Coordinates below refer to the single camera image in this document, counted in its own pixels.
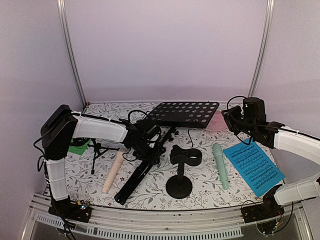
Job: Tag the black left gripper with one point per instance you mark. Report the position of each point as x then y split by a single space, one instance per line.
152 158

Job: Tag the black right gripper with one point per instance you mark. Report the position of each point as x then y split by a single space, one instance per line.
229 116

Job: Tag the beige toy microphone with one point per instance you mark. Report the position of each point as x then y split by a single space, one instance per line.
113 171

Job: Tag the mint green toy microphone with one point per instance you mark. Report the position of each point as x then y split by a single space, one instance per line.
221 167

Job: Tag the black tripod microphone stand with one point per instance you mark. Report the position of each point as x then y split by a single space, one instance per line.
98 150

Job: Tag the black music stand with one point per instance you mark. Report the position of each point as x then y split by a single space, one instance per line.
180 115

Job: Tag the black round-base microphone stand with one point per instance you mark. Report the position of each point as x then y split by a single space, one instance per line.
180 186

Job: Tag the blue sheet music page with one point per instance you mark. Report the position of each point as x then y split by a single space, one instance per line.
254 166

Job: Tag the green sheet music page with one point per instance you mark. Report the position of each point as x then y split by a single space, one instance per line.
79 147

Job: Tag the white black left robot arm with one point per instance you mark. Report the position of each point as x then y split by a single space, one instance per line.
64 125

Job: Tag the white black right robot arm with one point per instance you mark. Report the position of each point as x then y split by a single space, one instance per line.
251 119

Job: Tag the pink plastic plate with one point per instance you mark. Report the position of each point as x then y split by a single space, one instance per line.
217 123

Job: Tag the aluminium front rail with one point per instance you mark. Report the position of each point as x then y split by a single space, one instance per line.
113 223

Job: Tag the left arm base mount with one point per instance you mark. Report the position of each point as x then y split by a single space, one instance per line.
71 210

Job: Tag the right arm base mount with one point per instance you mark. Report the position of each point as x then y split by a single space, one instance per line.
268 208

